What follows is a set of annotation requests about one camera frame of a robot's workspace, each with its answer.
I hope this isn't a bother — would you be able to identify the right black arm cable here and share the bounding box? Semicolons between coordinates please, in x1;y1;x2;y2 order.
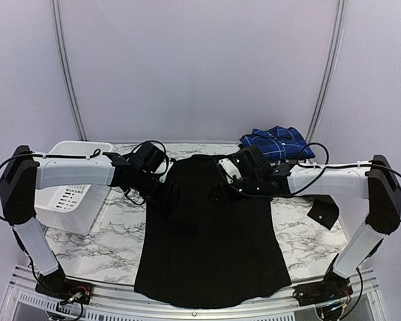
299;142;401;231

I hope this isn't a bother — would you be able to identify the white plastic laundry basket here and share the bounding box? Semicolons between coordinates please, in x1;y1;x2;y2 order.
35;140;114;236

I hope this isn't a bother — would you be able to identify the right aluminium wall profile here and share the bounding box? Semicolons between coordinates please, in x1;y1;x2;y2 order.
305;0;347;142

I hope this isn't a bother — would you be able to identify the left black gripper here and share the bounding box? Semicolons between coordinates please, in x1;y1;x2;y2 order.
133;170;182;207

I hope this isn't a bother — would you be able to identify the black long sleeve shirt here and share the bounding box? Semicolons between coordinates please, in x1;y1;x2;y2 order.
134;154;291;309

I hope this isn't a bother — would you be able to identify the aluminium wall profile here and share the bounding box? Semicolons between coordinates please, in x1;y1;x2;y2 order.
305;0;347;142
50;0;88;141

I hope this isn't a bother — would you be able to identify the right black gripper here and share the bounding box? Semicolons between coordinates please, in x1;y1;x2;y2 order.
207;175;262;208

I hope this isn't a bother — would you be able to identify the blue plaid folded shirt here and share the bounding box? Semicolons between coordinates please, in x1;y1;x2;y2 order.
239;126;315;161

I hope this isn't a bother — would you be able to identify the left aluminium wall profile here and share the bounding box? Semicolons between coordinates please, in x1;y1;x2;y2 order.
50;0;88;141

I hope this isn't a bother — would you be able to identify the aluminium table front rail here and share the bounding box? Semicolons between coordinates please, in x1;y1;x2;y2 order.
6;263;378;321

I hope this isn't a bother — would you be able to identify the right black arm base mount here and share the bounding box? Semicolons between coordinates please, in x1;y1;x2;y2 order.
293;278;353;306

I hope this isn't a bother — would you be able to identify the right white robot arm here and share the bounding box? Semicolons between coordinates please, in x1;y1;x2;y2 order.
209;146;401;300

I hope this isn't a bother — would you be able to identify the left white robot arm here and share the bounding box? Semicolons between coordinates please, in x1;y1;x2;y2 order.
0;141;180;298

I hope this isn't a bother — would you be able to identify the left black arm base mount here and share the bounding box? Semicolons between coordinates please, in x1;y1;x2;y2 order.
35;278;93;304

